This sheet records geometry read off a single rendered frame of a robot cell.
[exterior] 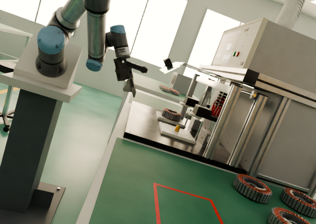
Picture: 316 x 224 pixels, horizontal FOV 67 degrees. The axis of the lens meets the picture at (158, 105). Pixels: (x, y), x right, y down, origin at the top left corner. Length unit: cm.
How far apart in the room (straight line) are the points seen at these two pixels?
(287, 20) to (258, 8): 398
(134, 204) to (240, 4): 597
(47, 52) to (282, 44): 99
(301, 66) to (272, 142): 32
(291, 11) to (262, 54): 157
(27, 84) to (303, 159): 121
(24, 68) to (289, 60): 121
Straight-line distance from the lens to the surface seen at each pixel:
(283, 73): 105
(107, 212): 48
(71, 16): 122
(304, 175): 109
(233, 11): 621
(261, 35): 100
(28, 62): 140
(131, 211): 50
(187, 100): 125
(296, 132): 101
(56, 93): 123
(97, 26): 102
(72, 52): 145
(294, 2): 262
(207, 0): 606
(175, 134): 99
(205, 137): 106
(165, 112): 124
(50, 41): 120
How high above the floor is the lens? 103
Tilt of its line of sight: 9 degrees down
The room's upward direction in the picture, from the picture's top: 20 degrees clockwise
